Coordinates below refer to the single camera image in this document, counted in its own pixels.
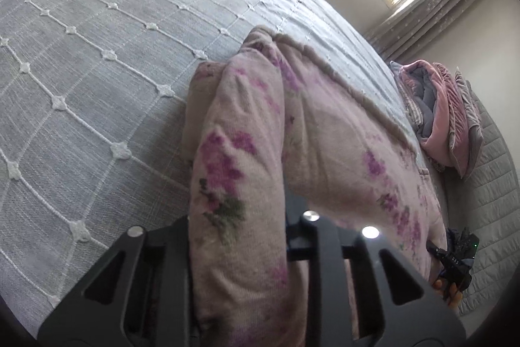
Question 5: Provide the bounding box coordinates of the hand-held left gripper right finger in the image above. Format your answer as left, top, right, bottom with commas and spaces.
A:
284, 190, 466, 347

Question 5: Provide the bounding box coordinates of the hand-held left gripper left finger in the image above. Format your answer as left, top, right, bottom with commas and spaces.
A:
36, 215, 202, 347

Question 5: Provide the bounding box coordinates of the pink floral padded jacket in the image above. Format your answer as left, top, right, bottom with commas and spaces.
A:
181, 26, 450, 347

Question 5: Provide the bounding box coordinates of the person's right hand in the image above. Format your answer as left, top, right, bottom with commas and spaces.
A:
432, 277, 464, 309

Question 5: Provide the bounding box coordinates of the grey padded headboard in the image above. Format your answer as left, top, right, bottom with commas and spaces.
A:
441, 95, 520, 317

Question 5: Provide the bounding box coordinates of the pink pillow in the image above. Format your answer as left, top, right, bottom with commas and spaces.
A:
433, 62, 487, 182

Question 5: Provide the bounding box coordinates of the pink folded quilt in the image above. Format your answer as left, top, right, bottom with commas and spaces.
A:
390, 60, 461, 174

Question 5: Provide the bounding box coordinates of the bed with grey bedspread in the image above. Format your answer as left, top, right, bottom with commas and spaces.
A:
0, 0, 452, 331

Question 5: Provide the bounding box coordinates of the grey curtain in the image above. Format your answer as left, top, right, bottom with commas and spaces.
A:
361, 0, 490, 61

